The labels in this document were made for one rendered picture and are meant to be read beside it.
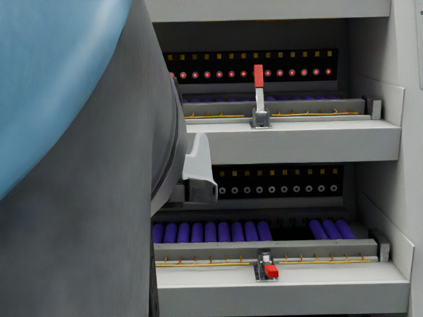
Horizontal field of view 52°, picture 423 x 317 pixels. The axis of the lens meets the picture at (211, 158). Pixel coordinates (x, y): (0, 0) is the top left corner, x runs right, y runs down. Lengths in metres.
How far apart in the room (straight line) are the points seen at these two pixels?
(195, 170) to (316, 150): 0.28
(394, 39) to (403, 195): 0.21
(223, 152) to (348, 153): 0.16
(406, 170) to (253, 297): 0.25
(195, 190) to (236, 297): 0.31
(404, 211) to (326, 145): 0.13
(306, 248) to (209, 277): 0.14
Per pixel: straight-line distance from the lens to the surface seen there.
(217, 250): 0.61
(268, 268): 0.52
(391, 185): 0.65
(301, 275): 0.60
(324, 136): 0.58
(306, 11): 0.63
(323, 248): 0.63
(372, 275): 0.62
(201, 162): 0.35
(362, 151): 0.60
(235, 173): 0.71
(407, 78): 0.63
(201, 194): 0.29
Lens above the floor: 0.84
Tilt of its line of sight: 5 degrees up
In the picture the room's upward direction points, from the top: 1 degrees counter-clockwise
